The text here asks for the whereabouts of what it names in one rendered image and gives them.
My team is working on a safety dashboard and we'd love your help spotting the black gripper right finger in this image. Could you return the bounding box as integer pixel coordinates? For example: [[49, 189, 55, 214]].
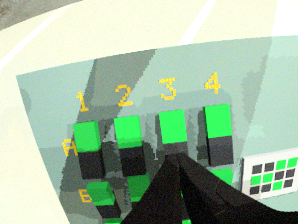
[[177, 153, 298, 224]]

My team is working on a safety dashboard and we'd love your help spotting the grey-green switch panel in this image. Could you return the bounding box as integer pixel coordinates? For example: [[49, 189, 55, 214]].
[[16, 35, 298, 224]]

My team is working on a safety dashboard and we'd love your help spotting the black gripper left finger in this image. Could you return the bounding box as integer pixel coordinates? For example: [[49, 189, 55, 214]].
[[120, 155, 182, 224]]

